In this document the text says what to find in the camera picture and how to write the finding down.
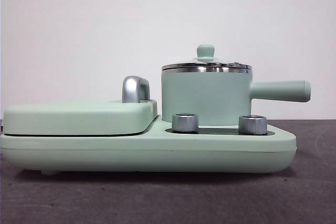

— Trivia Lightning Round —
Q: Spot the silver grill cover handle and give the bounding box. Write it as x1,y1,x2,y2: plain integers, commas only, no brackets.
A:
121,76,151,103

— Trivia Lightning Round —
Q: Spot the mint green breakfast machine base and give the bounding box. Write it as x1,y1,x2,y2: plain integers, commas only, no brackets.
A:
0,119,297,177

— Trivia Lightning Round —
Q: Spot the mint green grill cover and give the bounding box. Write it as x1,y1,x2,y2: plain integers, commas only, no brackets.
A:
2,99,159,136

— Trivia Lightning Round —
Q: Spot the mint green pot with handle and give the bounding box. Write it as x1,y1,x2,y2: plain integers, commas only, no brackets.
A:
161,66,312,127

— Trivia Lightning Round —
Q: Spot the glass lid with green knob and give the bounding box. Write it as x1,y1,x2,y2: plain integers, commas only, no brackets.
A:
161,44,253,74

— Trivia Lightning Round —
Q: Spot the silver control knob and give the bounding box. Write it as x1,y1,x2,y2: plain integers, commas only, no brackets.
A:
171,113,200,132
238,114,268,134

